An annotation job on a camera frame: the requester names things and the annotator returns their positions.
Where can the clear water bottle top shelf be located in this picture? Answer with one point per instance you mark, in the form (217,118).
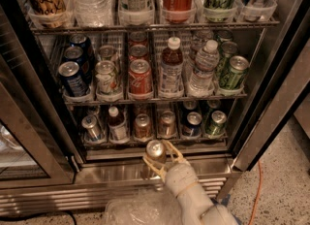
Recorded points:
(92,13)

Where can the rear blue Pepsi can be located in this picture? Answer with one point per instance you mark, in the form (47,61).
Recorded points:
(82,41)

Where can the top wire shelf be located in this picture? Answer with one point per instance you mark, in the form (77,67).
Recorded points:
(235,25)

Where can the rear white green can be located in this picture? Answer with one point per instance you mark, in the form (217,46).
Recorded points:
(109,53)

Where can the middle blue Pepsi can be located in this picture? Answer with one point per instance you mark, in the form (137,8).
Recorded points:
(77,55)

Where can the front blue Pepsi can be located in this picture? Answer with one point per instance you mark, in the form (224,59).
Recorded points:
(72,79)

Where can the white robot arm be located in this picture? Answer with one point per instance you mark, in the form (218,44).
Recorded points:
(198,209)

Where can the white green can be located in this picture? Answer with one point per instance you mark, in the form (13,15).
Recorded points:
(109,53)
(106,77)

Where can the front water bottle middle shelf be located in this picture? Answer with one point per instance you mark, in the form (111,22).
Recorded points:
(201,77)

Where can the silver can bottom shelf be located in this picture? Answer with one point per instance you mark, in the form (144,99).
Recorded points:
(92,127)

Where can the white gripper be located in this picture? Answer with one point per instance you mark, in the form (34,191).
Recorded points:
(179,176)

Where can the rear blue can bottom shelf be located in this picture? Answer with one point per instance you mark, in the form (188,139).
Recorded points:
(189,106)

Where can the small tea bottle bottom shelf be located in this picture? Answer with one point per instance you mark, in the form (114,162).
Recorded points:
(116,123)

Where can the rear red Coke can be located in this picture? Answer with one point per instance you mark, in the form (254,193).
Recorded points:
(138,38)

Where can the rear green can middle shelf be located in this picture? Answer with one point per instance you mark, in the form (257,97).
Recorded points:
(223,36)

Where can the clear plastic bin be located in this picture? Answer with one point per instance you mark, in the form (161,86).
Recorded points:
(145,208)

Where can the wire shelf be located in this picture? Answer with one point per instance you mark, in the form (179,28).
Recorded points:
(235,25)
(93,100)
(131,143)

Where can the middle wire shelf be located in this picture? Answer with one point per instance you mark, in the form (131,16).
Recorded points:
(93,100)

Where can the middle red Coke can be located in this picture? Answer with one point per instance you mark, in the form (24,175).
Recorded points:
(138,52)

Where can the rear green can bottom shelf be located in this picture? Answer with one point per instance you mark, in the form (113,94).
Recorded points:
(210,106)

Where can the front white green can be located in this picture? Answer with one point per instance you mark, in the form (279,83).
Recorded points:
(106,77)

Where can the red coke can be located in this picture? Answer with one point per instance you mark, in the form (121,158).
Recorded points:
(138,52)
(138,38)
(140,77)

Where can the stainless steel fridge cabinet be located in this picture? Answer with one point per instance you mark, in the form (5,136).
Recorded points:
(103,173)

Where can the front green can bottom shelf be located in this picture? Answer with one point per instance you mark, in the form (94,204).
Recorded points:
(216,123)

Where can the front blue can bottom shelf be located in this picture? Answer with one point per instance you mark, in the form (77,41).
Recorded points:
(192,124)

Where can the front green can middle shelf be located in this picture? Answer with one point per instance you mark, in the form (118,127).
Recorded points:
(234,73)

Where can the open fridge door right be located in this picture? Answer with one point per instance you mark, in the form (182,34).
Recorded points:
(292,91)

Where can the blue pepsi can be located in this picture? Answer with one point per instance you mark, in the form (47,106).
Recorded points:
(72,79)
(77,55)
(82,41)

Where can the bottom wire shelf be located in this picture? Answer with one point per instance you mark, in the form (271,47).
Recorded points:
(131,143)

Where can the brown tea bottle middle shelf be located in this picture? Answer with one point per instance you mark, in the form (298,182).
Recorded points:
(171,67)

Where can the rear water bottle middle shelf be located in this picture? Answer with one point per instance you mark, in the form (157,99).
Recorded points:
(199,39)

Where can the front red Coke can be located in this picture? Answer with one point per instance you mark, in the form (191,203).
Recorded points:
(140,77)

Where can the glass fridge door left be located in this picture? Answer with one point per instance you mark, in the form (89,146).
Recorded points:
(41,161)

